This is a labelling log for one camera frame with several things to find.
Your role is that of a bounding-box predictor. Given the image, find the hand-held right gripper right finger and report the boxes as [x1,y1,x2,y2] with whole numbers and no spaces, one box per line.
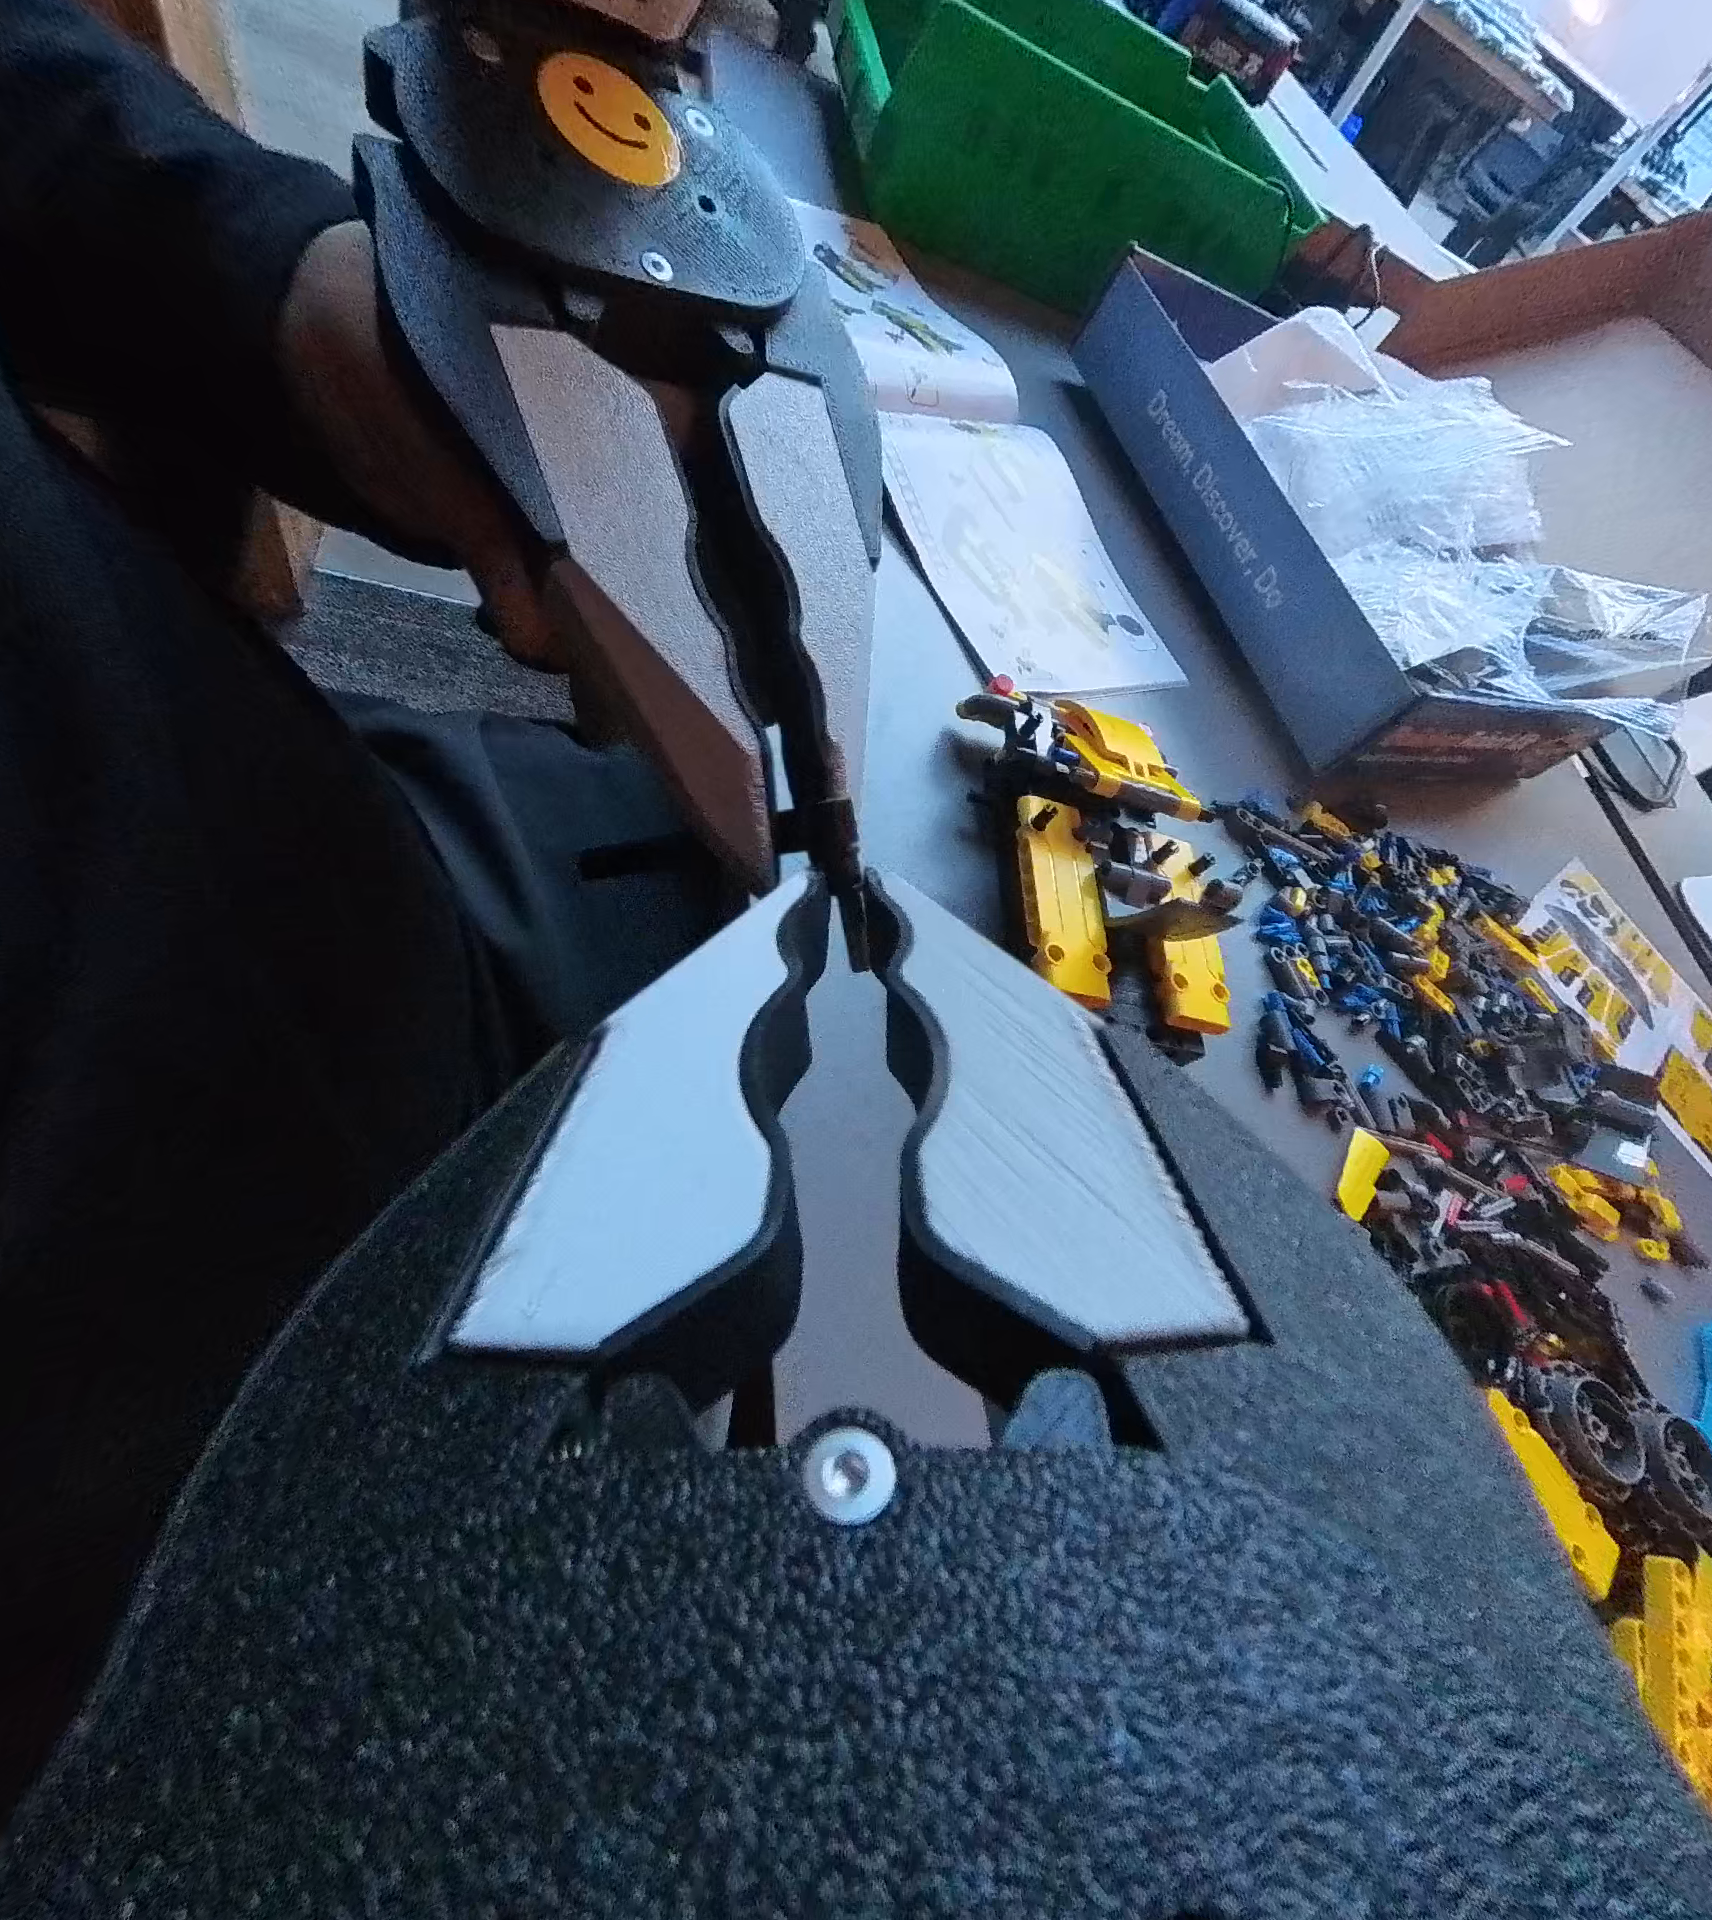
[869,870,1256,1354]

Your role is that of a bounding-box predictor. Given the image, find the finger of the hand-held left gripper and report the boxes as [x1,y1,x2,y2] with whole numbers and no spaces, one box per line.
[488,321,782,897]
[721,373,885,841]

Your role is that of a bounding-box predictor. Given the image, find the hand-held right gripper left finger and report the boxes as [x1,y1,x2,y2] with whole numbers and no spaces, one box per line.
[445,870,816,1360]

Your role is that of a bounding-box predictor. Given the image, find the yellow toy brick vehicle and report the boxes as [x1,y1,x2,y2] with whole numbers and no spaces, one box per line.
[955,676,1251,1051]

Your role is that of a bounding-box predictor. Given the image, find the dark grey axle rod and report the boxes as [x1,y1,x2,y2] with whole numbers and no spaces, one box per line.
[826,796,877,973]

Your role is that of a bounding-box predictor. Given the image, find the grey desk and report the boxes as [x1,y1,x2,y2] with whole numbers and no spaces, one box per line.
[781,194,1712,1802]

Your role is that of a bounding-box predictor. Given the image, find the white instruction booklet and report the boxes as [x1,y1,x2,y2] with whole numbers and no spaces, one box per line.
[787,194,1192,701]

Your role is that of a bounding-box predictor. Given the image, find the green plastic bin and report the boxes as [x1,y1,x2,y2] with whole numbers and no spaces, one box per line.
[830,0,1326,310]

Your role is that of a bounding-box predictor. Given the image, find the pile of small brick parts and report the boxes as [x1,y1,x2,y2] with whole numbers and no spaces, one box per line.
[1217,791,1712,1405]

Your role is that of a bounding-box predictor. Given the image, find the dark blue cardboard kit box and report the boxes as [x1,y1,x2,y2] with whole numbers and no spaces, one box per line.
[1069,248,1671,785]

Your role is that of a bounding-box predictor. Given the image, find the grey wheel hub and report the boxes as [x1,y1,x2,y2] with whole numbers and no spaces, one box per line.
[1543,1365,1649,1505]
[1639,1407,1712,1527]

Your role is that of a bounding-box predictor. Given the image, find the clear plastic bags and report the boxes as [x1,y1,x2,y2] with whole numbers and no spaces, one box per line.
[1217,307,1712,708]

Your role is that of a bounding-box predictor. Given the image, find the yellow and grey brick assembly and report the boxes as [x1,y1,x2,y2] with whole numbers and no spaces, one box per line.
[1484,1388,1712,1914]

